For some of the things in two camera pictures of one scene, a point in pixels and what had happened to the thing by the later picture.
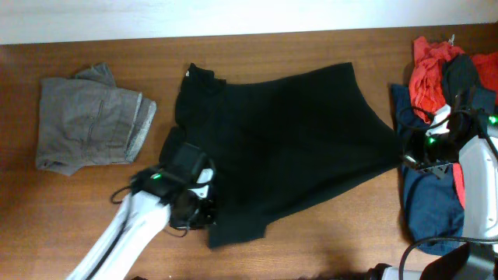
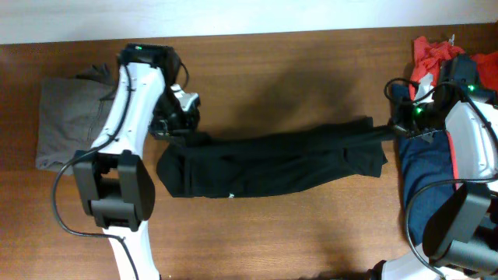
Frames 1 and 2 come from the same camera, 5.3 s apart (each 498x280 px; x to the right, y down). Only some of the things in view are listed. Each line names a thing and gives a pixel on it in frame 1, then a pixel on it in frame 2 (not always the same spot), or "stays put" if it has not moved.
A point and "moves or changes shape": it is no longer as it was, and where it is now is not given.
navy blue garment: x=433 y=207 stays put
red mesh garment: x=426 y=92 stays put
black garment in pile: x=461 y=86 stays put
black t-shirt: x=280 y=144 moves or changes shape
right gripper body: x=432 y=154 to x=411 y=119
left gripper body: x=201 y=213 to x=170 y=118
